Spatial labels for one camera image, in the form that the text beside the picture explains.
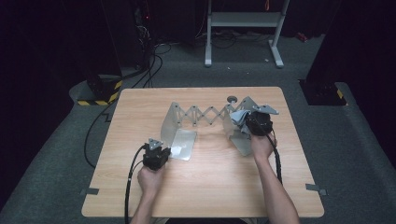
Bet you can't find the person's left hand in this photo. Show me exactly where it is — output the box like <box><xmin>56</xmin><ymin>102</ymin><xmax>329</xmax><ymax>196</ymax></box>
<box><xmin>137</xmin><ymin>164</ymin><xmax>166</xmax><ymax>195</ymax></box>

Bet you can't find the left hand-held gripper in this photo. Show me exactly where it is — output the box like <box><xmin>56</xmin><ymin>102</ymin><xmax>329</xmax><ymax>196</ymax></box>
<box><xmin>142</xmin><ymin>137</ymin><xmax>172</xmax><ymax>171</ymax></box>

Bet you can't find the dark equipment rack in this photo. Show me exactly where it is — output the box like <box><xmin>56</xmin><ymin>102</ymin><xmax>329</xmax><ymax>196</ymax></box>
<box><xmin>132</xmin><ymin>0</ymin><xmax>157</xmax><ymax>71</ymax></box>

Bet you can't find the coiled black floor cable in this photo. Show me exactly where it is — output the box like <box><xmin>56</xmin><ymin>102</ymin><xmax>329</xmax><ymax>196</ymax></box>
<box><xmin>211</xmin><ymin>31</ymin><xmax>237</xmax><ymax>49</ymax></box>

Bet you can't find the black base with yellow stripes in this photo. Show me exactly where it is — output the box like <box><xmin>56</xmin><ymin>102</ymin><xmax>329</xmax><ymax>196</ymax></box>
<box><xmin>298</xmin><ymin>78</ymin><xmax>349</xmax><ymax>106</ymax></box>
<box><xmin>77</xmin><ymin>74</ymin><xmax>123</xmax><ymax>106</ymax></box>

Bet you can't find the person's dark clothing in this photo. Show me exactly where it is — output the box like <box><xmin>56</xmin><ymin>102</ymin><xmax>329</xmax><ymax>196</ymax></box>
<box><xmin>166</xmin><ymin>217</ymin><xmax>247</xmax><ymax>224</ymax></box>

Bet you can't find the grey expandable metal bookend rack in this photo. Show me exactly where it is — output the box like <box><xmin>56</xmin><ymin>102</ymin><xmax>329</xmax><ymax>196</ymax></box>
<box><xmin>160</xmin><ymin>95</ymin><xmax>272</xmax><ymax>161</ymax></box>

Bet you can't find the person's right hand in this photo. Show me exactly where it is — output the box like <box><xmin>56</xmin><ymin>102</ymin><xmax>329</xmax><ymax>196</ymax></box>
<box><xmin>250</xmin><ymin>132</ymin><xmax>277</xmax><ymax>161</ymax></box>

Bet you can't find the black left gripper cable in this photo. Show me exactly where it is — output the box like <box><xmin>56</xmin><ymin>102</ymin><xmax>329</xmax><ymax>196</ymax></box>
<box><xmin>123</xmin><ymin>143</ymin><xmax>148</xmax><ymax>224</ymax></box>

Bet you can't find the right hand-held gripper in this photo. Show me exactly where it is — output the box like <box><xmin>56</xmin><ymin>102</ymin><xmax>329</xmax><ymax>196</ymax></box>
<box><xmin>246</xmin><ymin>104</ymin><xmax>280</xmax><ymax>137</ymax></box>

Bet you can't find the grey textured cloth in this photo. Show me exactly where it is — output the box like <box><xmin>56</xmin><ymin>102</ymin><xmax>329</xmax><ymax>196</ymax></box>
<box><xmin>229</xmin><ymin>109</ymin><xmax>254</xmax><ymax>135</ymax></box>

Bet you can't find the white metal stand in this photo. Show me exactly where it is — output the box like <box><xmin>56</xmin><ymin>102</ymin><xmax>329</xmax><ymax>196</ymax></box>
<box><xmin>204</xmin><ymin>0</ymin><xmax>290</xmax><ymax>69</ymax></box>

